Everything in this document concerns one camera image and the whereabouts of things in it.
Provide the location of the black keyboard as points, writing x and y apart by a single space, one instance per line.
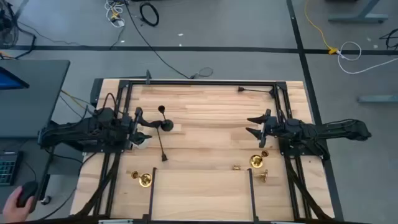
7 169

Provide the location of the black computer mouse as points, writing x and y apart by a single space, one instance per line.
28 190

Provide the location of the small gold candlestick holder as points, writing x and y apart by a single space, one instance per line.
236 167

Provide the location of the computer monitor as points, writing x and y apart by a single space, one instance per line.
9 81

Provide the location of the black round desk foot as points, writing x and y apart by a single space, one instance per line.
46 200

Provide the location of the person's hand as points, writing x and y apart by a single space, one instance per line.
12 211

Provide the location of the black floor fan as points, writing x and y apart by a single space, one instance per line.
7 31

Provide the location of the grey desk foot bar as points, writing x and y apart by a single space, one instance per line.
377 99

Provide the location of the dark keyboard desk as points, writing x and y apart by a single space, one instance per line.
31 161

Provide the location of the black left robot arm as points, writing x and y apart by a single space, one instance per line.
77 133

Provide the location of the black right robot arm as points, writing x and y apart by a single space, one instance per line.
342 130

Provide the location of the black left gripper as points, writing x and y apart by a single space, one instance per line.
133 127

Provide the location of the black corner bracket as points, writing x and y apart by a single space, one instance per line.
94 91

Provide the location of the dark grey desk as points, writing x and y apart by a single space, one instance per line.
37 102

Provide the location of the desk with grey legs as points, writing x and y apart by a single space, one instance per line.
357 18

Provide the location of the white pot with green plant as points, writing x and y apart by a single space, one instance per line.
142 145

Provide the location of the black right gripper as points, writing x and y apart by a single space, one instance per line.
271 127

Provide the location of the black aluminium table frame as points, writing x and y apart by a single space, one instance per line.
202 82

